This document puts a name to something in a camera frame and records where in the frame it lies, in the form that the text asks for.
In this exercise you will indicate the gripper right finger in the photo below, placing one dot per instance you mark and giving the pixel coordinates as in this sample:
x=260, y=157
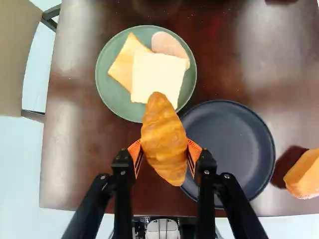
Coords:
x=207, y=184

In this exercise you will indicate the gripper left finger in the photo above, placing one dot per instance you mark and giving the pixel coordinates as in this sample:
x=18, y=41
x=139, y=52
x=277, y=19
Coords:
x=123, y=179

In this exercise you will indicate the golden croissant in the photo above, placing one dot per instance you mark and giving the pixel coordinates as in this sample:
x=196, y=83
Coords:
x=163, y=139

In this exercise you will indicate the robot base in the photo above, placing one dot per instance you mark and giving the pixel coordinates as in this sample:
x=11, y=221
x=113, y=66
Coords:
x=162, y=227

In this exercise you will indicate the dark blue round plate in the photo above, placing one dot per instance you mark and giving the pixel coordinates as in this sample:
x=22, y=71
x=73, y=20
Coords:
x=231, y=142

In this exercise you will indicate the green round plate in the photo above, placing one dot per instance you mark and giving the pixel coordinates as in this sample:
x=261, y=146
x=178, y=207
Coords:
x=112, y=82

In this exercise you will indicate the orange bread loaf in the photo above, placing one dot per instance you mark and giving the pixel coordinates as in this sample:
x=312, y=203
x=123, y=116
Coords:
x=304, y=174

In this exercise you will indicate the pale white bread slice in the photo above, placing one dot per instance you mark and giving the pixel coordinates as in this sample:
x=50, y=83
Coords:
x=155, y=74

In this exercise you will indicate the toasted yellow bread slice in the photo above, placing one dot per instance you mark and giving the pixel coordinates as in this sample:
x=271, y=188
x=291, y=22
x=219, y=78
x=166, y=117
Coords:
x=123, y=63

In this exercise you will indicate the dark brown wooden table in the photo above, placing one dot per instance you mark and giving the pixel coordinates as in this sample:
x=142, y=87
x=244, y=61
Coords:
x=261, y=74

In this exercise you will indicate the pink ham slice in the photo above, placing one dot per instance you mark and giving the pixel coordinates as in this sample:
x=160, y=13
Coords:
x=165, y=44

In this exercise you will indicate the beige chair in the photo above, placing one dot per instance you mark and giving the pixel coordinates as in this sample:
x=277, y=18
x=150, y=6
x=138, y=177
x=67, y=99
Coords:
x=15, y=57

